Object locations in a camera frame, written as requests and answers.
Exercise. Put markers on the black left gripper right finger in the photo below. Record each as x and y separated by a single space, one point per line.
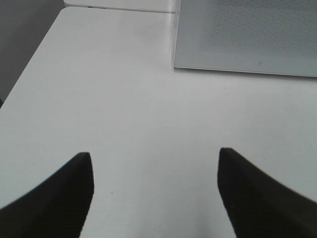
259 206

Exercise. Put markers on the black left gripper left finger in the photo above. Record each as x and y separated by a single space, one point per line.
56 208

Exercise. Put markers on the white microwave door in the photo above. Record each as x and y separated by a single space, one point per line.
265 36

